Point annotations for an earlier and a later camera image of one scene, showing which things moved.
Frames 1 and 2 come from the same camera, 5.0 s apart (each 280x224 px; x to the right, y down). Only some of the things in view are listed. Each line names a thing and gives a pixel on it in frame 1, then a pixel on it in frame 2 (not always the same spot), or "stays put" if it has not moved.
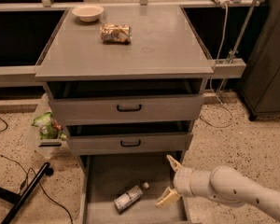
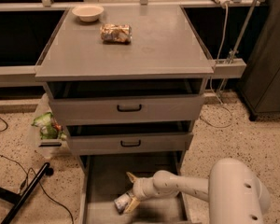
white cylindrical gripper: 181,180 to 142,188
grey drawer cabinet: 127,84 stays put
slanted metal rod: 232,51 stays put
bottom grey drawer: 124,189 stays put
